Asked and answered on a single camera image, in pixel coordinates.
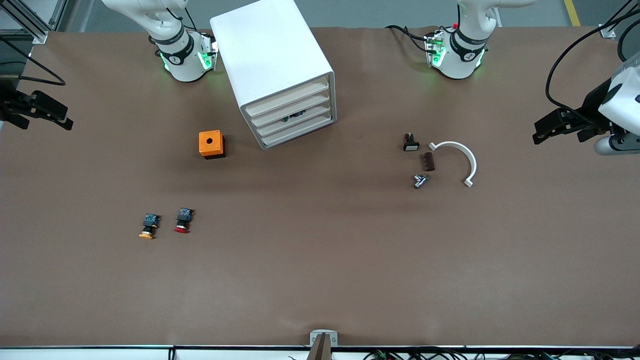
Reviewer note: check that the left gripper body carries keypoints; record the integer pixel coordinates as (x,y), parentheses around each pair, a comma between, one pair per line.
(591,109)

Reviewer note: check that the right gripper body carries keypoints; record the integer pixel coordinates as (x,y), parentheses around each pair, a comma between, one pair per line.
(9,104)

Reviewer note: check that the green mushroom push button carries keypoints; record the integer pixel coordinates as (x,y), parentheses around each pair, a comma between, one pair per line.
(286,119)

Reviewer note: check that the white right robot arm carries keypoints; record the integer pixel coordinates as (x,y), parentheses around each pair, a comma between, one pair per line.
(182,65)

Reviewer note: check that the yellow mushroom push button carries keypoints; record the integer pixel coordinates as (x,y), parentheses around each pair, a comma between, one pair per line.
(149,221)

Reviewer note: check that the red mushroom push button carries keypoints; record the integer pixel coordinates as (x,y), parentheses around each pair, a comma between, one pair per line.
(184,216)

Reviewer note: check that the white drawer cabinet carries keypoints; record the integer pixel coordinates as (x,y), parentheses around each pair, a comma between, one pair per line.
(270,50)

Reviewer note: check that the white semicircular clamp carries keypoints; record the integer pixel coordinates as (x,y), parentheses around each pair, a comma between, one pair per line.
(472,160)

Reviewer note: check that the brown terminal block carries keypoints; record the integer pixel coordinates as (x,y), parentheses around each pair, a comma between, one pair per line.
(428,162)

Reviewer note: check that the silver metal fitting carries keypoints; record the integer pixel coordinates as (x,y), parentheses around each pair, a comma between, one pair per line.
(420,181)

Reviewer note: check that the brown tapered pole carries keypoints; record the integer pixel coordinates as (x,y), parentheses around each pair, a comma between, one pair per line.
(320,350)

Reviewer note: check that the aluminium frame profile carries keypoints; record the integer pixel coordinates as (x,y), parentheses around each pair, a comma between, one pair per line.
(37,36)
(608,32)

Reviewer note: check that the black white-faced switch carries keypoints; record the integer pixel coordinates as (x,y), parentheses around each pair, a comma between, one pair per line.
(411,145)

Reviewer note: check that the orange button enclosure box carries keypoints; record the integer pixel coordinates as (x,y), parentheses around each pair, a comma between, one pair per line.
(204,147)

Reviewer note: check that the white table edge rail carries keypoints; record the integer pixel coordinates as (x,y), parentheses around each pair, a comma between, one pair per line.
(100,354)

